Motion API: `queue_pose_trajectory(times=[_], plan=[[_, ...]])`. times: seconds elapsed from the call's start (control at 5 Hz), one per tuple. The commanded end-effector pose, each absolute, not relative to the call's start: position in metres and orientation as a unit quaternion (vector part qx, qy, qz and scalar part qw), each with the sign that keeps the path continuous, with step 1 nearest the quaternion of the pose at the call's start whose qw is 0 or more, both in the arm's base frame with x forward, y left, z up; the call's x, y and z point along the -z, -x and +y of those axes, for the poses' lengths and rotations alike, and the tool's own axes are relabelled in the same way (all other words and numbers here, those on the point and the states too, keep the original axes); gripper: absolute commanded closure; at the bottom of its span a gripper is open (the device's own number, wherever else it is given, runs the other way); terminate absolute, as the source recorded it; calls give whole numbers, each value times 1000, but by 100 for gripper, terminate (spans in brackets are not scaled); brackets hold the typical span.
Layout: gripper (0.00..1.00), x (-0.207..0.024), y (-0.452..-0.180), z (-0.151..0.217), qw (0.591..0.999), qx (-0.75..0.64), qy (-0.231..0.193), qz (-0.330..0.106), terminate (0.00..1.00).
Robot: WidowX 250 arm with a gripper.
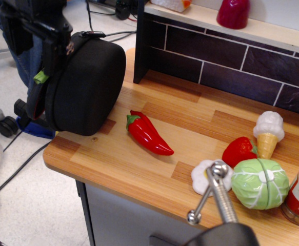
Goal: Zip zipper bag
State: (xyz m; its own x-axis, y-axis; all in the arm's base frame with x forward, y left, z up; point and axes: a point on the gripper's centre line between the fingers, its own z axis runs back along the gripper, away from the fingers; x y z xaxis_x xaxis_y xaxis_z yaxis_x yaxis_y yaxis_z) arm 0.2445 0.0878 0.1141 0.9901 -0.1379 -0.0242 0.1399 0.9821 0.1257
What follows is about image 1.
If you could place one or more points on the metal clamp screw handle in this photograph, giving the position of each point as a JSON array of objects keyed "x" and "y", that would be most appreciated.
[{"x": 216, "y": 172}]

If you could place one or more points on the white orange toy on shelf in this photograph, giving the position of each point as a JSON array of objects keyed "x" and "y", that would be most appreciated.
[{"x": 175, "y": 5}]

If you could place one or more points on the green toy cabbage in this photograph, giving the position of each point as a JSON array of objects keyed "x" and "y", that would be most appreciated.
[{"x": 260, "y": 184}]

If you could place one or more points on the red toy chili pepper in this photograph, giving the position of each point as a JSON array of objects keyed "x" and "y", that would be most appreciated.
[{"x": 144, "y": 132}]

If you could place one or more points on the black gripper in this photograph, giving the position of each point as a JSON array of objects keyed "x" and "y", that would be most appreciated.
[{"x": 22, "y": 22}]

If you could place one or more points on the blue jeans leg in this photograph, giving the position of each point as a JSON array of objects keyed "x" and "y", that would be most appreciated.
[{"x": 29, "y": 62}]

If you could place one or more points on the green zipper pull tab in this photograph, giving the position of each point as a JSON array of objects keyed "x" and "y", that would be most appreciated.
[{"x": 40, "y": 77}]

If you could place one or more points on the black shelf with brick backsplash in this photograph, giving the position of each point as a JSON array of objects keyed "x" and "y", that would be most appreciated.
[{"x": 225, "y": 60}]

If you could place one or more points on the red toy strawberry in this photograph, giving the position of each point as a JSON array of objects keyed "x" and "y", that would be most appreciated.
[{"x": 239, "y": 150}]

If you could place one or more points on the white toy fried egg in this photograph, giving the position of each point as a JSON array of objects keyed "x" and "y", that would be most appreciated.
[{"x": 199, "y": 177}]

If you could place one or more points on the office chair caster base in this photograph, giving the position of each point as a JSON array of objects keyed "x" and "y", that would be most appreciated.
[{"x": 8, "y": 125}]

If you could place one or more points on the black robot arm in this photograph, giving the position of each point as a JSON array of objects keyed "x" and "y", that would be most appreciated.
[{"x": 22, "y": 20}]

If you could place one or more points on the black device on floor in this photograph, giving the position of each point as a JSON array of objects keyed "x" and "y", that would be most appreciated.
[{"x": 125, "y": 8}]

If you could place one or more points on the black round zipper bag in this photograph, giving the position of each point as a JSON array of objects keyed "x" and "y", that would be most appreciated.
[{"x": 79, "y": 97}]

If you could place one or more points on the dark red cup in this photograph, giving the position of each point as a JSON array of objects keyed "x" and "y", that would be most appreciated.
[{"x": 234, "y": 14}]

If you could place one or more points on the black clamp body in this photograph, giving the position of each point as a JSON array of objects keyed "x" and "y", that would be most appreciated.
[{"x": 224, "y": 234}]

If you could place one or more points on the toy ice cream cone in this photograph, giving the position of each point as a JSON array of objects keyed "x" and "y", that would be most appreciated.
[{"x": 269, "y": 130}]

